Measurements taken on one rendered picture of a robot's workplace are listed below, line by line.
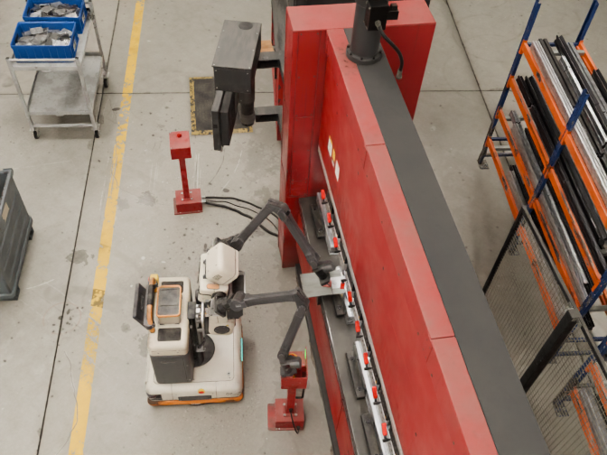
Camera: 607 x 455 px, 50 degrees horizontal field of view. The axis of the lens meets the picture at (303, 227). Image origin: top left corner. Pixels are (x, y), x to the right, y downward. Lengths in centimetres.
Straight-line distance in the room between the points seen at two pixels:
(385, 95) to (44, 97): 403
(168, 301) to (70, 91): 306
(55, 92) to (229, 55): 286
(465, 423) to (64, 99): 515
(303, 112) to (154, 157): 248
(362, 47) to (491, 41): 477
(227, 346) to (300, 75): 198
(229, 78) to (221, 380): 203
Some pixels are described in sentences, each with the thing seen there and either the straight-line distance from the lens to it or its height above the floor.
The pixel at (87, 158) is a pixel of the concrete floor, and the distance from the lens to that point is 651.
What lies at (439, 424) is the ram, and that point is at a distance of 271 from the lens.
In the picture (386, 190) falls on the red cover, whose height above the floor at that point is 230.
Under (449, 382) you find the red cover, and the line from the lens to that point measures 250.
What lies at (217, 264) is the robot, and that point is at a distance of 382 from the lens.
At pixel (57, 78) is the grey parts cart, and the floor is 33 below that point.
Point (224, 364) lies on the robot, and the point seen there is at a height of 28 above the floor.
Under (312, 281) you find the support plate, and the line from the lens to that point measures 421.
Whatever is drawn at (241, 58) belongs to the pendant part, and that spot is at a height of 195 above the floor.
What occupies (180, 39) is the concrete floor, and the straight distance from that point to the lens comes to 782.
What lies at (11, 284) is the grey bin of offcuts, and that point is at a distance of 551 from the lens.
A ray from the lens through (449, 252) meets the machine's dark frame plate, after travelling 282.
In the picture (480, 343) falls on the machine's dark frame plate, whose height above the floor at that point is 230.
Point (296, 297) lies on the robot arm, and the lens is 367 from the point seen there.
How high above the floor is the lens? 447
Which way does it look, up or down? 51 degrees down
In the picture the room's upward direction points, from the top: 5 degrees clockwise
